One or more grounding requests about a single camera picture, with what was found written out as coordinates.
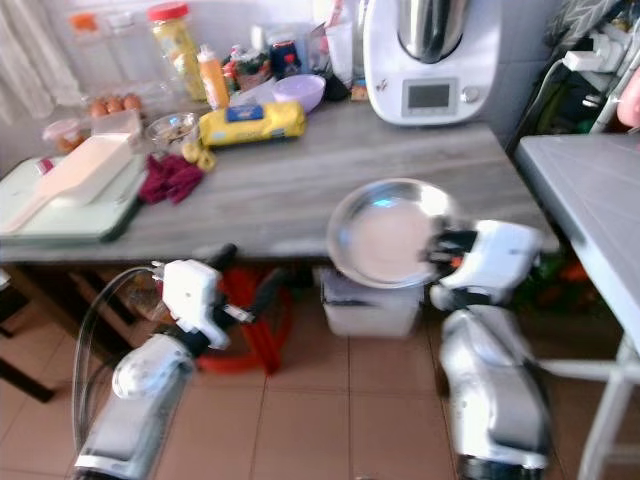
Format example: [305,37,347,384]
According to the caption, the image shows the white plastic bin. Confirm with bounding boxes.
[319,266,427,340]

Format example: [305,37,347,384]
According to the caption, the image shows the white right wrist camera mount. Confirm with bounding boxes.
[453,219,548,298]

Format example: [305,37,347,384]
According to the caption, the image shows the white kitchen machine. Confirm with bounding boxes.
[362,0,504,128]

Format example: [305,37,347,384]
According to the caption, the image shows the grey folding table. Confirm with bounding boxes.
[514,134,640,480]

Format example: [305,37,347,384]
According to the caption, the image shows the red-lidded jar yellow contents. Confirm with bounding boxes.
[146,2,207,104]

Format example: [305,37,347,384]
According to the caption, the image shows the clear container orange lid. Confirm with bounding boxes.
[69,10,158,101]

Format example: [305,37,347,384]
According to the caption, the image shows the dark tin can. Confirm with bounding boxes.
[267,37,304,80]

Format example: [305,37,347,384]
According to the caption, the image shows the small glass bowl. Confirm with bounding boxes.
[145,113,202,157]

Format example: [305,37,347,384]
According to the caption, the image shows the cream plastic scoop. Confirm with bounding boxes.
[23,134,142,234]

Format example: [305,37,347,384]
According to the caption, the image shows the purple bowl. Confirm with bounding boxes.
[271,73,328,114]

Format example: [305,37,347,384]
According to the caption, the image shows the white curtain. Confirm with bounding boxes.
[0,0,83,113]

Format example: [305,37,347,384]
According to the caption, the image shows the orange squeeze bottle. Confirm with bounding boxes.
[197,45,232,112]

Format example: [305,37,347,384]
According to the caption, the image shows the round metal plate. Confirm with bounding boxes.
[325,177,463,292]

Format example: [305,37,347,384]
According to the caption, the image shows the dark red cloth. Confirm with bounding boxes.
[139,153,210,207]

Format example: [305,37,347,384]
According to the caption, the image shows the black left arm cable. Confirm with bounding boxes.
[69,261,168,456]

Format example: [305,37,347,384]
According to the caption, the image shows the pale green cutting board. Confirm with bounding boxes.
[0,157,148,245]

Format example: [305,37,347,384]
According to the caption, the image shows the small pink-lidded container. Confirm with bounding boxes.
[42,119,92,155]

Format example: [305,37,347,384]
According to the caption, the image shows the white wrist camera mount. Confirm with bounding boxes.
[453,219,548,298]
[159,259,224,348]

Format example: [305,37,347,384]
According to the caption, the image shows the red plastic stool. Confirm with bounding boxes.
[198,264,298,377]

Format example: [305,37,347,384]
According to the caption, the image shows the yellow package blue label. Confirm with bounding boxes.
[197,99,307,150]

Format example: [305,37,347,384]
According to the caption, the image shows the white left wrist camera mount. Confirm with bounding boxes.
[159,259,224,348]

